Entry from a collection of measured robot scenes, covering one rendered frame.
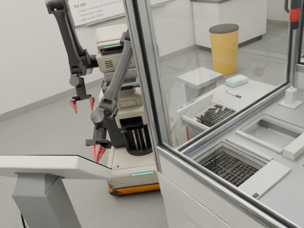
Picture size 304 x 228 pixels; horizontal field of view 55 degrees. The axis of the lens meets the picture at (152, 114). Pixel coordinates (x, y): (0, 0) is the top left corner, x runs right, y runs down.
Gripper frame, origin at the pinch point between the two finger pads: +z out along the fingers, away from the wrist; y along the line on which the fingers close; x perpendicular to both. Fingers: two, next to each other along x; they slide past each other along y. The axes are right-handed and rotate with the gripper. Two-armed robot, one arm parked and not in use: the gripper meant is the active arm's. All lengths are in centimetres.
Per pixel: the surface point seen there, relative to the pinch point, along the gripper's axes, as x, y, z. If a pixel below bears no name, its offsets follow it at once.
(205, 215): 1.2, 45.7, 18.4
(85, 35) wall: 212, -151, -229
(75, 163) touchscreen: -23.8, 4.2, 5.0
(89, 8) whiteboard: 191, -138, -259
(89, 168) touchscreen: -14.3, 4.8, 5.3
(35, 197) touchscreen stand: -11.1, -18.2, 16.4
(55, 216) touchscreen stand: -2.5, -13.2, 22.8
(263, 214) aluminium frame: -23, 64, 18
